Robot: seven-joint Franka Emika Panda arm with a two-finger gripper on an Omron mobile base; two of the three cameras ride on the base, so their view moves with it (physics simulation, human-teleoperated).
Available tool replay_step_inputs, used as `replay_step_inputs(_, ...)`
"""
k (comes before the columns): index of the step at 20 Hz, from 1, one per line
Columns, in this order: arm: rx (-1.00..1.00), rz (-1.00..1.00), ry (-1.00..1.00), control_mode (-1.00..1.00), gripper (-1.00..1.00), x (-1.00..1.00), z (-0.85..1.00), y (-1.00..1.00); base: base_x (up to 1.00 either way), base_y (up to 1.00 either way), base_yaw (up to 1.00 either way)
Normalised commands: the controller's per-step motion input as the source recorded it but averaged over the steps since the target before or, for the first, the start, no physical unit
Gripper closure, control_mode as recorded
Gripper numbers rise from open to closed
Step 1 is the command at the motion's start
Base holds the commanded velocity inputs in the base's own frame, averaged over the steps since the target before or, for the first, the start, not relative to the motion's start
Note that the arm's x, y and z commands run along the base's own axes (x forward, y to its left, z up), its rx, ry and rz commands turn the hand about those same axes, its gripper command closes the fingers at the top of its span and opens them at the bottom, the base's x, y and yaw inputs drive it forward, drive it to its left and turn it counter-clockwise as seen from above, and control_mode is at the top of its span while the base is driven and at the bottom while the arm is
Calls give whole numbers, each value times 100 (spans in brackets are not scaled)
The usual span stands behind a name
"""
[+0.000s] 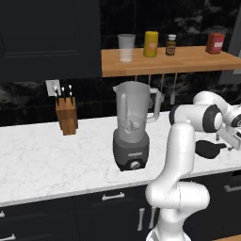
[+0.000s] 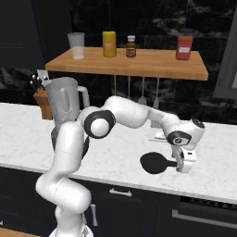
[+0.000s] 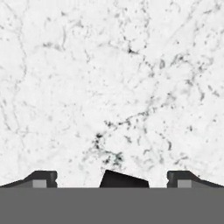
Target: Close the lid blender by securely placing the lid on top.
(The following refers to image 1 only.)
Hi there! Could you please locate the brown bottle with label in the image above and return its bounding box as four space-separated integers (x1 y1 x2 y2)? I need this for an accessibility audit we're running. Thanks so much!
165 34 177 56

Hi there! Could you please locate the dark cupboard door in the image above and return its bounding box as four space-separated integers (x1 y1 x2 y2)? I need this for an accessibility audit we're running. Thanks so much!
74 201 149 241
146 205 162 241

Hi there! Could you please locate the wooden knife block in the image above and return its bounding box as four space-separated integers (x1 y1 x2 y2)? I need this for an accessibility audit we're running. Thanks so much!
55 96 79 137

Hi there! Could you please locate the white wall outlet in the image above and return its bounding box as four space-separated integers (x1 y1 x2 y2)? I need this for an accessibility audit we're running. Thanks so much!
45 79 62 98

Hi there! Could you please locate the grey blender with clear jar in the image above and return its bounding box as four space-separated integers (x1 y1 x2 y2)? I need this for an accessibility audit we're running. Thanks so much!
112 80 165 172

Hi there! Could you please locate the wooden wall shelf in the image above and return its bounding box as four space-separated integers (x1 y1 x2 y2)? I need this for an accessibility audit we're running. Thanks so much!
101 45 241 78

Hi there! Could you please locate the silver cupboard door handle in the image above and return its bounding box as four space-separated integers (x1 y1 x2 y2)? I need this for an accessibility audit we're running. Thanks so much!
148 205 157 230
137 207 146 233

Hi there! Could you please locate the dark drawer front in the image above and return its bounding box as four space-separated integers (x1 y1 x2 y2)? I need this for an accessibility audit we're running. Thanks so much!
0 216 78 241
72 185 153 212
0 196 76 225

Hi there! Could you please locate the dark appliance with silver handle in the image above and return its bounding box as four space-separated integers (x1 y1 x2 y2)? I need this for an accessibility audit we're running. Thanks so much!
206 169 241 239

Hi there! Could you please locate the clear glass cup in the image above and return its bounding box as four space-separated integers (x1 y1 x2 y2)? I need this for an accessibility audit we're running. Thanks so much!
117 33 137 63

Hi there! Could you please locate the black blender lid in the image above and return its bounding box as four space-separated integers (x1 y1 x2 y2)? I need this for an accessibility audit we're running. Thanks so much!
194 139 228 160

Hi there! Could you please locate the red box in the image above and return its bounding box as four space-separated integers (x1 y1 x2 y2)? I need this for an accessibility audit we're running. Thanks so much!
205 32 226 56

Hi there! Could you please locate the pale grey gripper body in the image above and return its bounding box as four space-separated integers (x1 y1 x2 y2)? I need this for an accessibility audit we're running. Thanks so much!
216 122 241 152

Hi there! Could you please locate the dark wall cupboard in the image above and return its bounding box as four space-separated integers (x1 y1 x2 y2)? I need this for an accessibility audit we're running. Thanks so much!
0 0 103 85

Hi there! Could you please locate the yellow can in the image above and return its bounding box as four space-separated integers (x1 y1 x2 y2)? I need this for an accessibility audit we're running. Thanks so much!
142 30 160 58

